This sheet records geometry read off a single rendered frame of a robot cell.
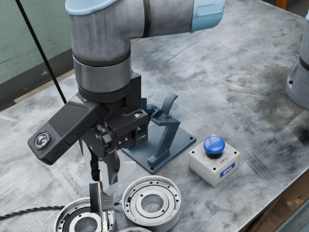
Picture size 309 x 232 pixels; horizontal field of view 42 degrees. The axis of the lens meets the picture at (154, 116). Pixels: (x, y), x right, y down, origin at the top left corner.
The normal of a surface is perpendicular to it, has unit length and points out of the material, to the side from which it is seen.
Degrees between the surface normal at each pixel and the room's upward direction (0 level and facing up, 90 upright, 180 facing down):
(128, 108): 90
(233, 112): 0
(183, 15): 85
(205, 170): 90
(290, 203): 0
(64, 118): 23
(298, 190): 0
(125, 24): 92
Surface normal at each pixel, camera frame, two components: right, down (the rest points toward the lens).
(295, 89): -0.91, 0.07
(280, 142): -0.09, -0.72
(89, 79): -0.35, 0.58
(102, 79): 0.18, 0.62
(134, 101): 0.62, 0.50
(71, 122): -0.36, -0.47
